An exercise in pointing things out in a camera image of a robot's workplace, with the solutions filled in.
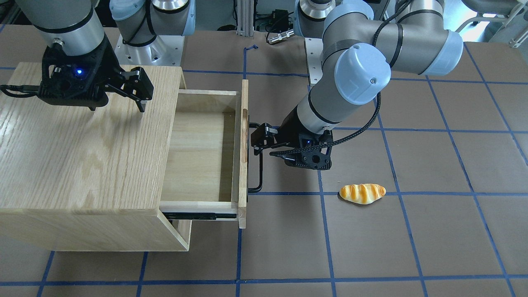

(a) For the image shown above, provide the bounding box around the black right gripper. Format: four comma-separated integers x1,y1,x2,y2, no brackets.
39,41,153,113

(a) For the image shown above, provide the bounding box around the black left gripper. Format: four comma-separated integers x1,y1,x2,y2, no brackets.
249,107,330,156

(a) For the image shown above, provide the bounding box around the black drawer handle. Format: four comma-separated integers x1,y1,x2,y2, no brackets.
247,122,264,193

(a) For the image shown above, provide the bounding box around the wooden drawer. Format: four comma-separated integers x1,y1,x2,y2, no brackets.
160,80,249,229

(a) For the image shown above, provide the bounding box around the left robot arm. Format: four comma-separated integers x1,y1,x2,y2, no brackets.
251,0,464,158

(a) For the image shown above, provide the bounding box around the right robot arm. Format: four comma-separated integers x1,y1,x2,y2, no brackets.
1,0,196,113

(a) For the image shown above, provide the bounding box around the wooden drawer cabinet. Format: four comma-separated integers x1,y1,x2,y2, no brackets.
0,66,190,251

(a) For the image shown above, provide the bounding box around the toy bread loaf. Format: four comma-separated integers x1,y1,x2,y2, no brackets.
338,184,386,205

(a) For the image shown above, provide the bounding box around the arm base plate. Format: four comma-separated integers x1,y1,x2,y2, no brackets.
305,38,324,87
115,35,186,66

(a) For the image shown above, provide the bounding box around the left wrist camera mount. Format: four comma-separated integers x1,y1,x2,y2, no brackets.
277,130,333,170

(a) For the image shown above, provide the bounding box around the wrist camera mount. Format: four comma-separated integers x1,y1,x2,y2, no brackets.
277,130,333,170
0,54,110,111

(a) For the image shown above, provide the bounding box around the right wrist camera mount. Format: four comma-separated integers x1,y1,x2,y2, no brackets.
0,54,110,111

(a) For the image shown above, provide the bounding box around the aluminium frame post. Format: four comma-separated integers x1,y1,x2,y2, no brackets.
236,0,256,39

